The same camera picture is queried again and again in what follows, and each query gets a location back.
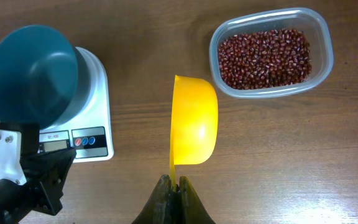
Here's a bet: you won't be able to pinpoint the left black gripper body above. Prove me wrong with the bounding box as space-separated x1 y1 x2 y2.
0 179 63 223

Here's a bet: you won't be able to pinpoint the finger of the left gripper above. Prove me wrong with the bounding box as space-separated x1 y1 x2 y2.
0 122 40 157
20 147 76 187

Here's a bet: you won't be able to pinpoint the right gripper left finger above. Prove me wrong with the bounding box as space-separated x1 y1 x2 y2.
132 174 173 224

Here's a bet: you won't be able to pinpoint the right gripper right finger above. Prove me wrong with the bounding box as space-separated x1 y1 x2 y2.
178 176 216 224

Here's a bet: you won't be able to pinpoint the yellow plastic measuring scoop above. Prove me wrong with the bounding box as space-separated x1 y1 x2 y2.
169 75 218 184

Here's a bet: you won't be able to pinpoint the red adzuki beans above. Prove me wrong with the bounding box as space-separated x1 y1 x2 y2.
217 28 312 90

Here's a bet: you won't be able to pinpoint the white digital kitchen scale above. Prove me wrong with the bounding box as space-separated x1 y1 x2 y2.
38 47 114 162

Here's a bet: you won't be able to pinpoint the blue plastic bowl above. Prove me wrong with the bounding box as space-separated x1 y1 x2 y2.
0 25 91 129

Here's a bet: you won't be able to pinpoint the clear plastic container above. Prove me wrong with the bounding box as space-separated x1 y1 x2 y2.
209 7 334 99

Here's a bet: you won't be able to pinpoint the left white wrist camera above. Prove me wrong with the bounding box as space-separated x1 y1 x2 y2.
0 129 26 185

